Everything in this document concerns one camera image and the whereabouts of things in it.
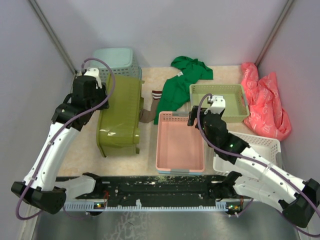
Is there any pink plastic basket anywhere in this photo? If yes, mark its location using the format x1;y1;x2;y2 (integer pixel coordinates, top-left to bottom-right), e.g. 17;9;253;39
155;111;205;173

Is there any olive green laundry basket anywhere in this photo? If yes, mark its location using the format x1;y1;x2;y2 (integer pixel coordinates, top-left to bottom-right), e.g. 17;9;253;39
96;75;144;158

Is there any light blue laundry basket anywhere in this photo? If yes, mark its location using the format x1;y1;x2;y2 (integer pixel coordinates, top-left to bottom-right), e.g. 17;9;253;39
91;47;142;80

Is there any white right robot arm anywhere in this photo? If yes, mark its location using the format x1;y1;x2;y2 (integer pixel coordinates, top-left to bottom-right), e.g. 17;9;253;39
187;105;320;229

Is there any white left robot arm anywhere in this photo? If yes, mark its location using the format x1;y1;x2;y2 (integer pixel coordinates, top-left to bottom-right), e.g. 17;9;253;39
11;75;109;215

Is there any green shirt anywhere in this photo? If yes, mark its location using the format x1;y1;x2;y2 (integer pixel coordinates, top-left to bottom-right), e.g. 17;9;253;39
153;56;214;125

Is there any light green plastic basket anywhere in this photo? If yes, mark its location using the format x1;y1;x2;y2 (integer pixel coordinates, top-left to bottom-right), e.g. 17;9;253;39
188;84;250;123

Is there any brown striped sock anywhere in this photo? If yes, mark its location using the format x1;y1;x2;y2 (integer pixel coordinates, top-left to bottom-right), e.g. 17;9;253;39
139;90;163;124

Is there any pink plastic bag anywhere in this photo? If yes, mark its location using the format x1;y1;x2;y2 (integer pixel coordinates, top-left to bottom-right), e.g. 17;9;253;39
240;62;292;141

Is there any white plastic basket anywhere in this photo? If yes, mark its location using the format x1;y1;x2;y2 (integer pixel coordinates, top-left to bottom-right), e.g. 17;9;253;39
212;131;283;178

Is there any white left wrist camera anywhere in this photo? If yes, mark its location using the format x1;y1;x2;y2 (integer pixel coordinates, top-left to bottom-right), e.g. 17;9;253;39
80;67;102;89

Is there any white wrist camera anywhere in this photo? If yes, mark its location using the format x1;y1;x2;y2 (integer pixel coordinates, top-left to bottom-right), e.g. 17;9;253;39
80;67;102;89
204;95;226;117

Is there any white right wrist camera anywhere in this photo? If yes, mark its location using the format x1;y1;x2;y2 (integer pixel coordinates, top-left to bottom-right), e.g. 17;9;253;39
204;95;226;117

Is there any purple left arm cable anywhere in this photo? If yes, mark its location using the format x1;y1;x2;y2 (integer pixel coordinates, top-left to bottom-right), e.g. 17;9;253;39
16;57;116;221

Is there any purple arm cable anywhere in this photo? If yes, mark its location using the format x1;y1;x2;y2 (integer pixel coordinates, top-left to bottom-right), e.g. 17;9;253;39
196;93;320;237
16;57;116;221

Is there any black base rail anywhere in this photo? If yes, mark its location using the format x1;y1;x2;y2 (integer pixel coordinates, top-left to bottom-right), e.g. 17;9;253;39
76;175;241;208

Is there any white slotted cable duct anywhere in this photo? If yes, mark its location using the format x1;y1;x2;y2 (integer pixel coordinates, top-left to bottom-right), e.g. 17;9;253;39
64;199;235;212

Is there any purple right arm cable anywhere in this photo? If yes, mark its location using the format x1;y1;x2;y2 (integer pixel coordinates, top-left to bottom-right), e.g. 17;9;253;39
196;93;320;237

